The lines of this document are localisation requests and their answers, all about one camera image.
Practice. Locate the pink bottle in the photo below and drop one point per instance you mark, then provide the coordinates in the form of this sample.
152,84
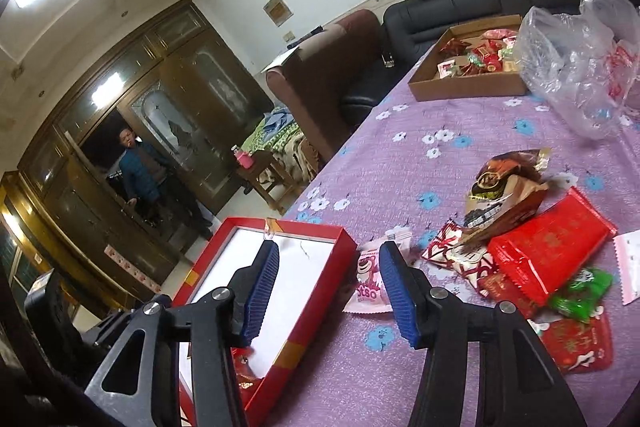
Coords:
244,158

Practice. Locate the pile of folded blankets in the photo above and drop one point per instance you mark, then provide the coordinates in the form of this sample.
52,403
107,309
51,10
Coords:
280,132

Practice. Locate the pink bear snack packet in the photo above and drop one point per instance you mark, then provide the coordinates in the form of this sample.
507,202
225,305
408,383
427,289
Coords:
365,277

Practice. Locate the wooden stool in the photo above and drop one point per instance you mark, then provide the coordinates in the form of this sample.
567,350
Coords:
265,179

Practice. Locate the pile of assorted wrapped candies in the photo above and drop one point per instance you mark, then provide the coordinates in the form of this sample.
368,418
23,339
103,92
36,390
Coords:
475,57

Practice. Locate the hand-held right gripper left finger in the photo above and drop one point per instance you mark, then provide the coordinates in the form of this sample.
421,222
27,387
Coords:
260,287

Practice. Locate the black leather sofa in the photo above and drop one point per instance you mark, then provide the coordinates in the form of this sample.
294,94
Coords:
425,17

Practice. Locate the pale pink snack packet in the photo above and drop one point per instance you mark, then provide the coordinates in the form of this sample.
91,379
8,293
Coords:
629,264

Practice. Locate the red gift box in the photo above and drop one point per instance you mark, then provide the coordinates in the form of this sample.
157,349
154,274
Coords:
315,307

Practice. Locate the brown armchair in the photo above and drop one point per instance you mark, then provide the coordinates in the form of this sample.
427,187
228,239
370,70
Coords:
310,77

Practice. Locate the black chair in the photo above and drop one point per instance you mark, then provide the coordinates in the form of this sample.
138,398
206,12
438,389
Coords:
50,312

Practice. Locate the green snack packet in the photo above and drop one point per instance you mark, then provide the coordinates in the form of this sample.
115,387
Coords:
582,294

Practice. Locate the small white snack packet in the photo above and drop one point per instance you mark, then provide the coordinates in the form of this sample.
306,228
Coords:
400,237

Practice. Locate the white paper sheet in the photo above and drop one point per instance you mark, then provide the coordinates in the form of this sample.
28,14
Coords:
280,59

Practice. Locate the gold brown snack packet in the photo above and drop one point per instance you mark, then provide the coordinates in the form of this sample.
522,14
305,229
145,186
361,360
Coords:
505,192

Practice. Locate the red white-flower snack packet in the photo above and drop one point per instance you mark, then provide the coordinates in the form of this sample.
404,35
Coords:
580,347

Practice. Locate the dark red gold-print packet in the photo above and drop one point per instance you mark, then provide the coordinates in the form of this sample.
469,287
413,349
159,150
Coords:
502,289

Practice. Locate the wooden glass door partition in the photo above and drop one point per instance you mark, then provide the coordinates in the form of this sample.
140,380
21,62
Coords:
200,97

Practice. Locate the purple floral tablecloth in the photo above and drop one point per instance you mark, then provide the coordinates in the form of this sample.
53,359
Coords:
400,167

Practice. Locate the clear plastic bag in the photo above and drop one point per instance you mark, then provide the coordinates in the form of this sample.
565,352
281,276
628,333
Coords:
565,57

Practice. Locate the red white patterned snack packet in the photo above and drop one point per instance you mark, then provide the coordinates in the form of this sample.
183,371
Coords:
450,252

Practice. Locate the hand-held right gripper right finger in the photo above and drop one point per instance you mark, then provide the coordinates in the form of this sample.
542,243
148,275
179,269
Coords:
400,292

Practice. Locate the small yellow wall frame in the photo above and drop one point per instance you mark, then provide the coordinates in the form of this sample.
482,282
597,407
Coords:
277,9

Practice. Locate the brown cardboard box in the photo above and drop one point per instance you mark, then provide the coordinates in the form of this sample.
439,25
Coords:
465,89

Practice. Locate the large red snack packet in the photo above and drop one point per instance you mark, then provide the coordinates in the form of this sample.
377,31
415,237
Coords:
545,247

